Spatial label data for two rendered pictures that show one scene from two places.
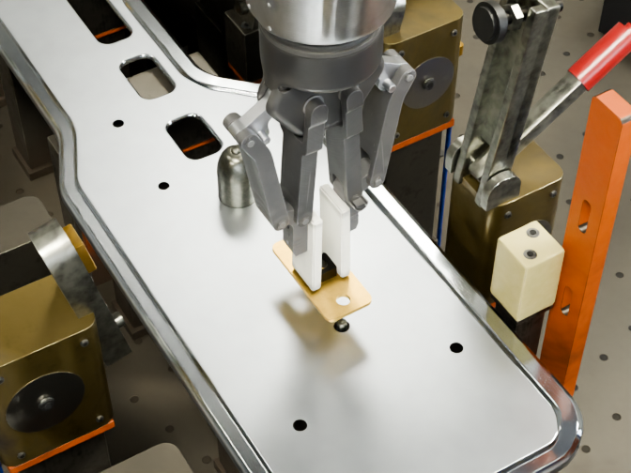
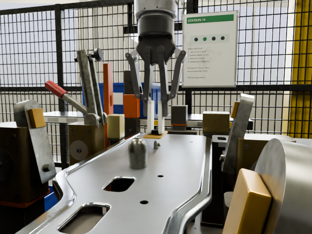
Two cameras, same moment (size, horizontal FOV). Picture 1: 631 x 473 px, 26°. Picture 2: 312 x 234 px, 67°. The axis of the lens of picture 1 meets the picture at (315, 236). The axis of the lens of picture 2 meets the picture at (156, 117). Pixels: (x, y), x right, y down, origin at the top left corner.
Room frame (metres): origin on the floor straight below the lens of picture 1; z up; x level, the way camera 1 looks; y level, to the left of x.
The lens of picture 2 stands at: (1.00, 0.35, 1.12)
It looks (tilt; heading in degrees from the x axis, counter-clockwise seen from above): 6 degrees down; 224
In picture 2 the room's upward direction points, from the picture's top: straight up
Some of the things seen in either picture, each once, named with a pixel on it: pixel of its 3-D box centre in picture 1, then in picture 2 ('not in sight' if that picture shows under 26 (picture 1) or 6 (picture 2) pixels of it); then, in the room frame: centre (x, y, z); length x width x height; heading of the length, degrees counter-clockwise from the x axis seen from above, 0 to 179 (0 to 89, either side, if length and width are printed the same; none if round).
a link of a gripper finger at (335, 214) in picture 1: (334, 231); (150, 116); (0.65, -0.01, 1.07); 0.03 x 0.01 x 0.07; 31
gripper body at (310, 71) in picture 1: (321, 65); (156, 42); (0.64, 0.00, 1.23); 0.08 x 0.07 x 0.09; 121
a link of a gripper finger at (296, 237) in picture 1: (284, 227); (169, 104); (0.63, 0.02, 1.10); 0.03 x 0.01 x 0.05; 121
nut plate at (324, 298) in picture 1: (321, 269); (156, 132); (0.64, 0.00, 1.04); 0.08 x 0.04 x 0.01; 31
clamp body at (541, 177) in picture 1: (500, 310); (83, 196); (0.74, -0.16, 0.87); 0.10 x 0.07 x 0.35; 121
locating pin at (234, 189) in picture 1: (238, 178); (137, 155); (0.75, 0.06, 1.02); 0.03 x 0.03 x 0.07
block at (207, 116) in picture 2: not in sight; (214, 167); (0.34, -0.03, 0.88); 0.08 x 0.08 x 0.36; 31
